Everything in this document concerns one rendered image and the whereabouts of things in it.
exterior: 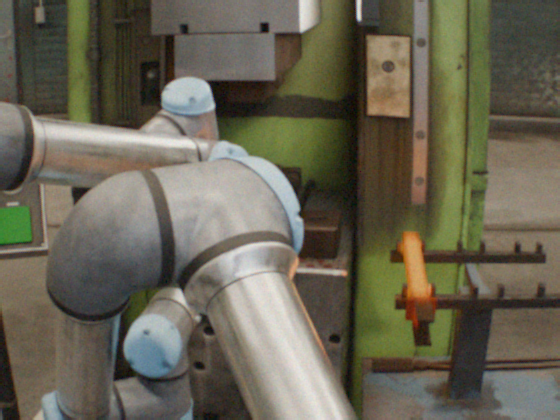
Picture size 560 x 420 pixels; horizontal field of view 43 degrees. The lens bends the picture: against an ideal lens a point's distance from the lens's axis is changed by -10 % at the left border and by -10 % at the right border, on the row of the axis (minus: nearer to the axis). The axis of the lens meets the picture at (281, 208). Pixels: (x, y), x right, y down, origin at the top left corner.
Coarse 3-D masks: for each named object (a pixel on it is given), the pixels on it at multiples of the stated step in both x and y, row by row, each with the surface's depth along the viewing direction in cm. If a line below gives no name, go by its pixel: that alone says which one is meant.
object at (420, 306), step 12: (408, 240) 141; (408, 252) 135; (420, 252) 135; (408, 264) 130; (420, 264) 129; (408, 276) 125; (420, 276) 124; (420, 288) 119; (408, 300) 114; (420, 300) 112; (432, 300) 113; (408, 312) 114; (420, 312) 108; (432, 312) 108; (420, 324) 107; (420, 336) 107
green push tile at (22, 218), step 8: (0, 208) 145; (8, 208) 145; (16, 208) 145; (24, 208) 146; (0, 216) 144; (8, 216) 145; (16, 216) 145; (24, 216) 146; (0, 224) 144; (8, 224) 144; (16, 224) 145; (24, 224) 145; (0, 232) 143; (8, 232) 144; (16, 232) 144; (24, 232) 145; (0, 240) 143; (8, 240) 144; (16, 240) 144; (24, 240) 144; (32, 240) 146
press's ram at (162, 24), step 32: (160, 0) 143; (192, 0) 142; (224, 0) 141; (256, 0) 141; (288, 0) 140; (320, 0) 177; (160, 32) 145; (192, 32) 144; (224, 32) 143; (256, 32) 143; (288, 32) 142
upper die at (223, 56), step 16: (176, 48) 146; (192, 48) 145; (208, 48) 145; (224, 48) 144; (240, 48) 144; (256, 48) 144; (272, 48) 143; (288, 48) 161; (176, 64) 147; (192, 64) 146; (208, 64) 146; (224, 64) 145; (240, 64) 145; (256, 64) 144; (272, 64) 144; (288, 64) 162; (208, 80) 147; (240, 80) 146; (256, 80) 145; (272, 80) 145
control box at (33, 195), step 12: (0, 192) 146; (12, 192) 146; (24, 192) 147; (36, 192) 148; (0, 204) 145; (12, 204) 146; (24, 204) 147; (36, 204) 147; (36, 216) 147; (36, 228) 146; (36, 240) 146; (48, 240) 151; (0, 252) 143; (12, 252) 144; (24, 252) 146; (36, 252) 147; (48, 252) 150
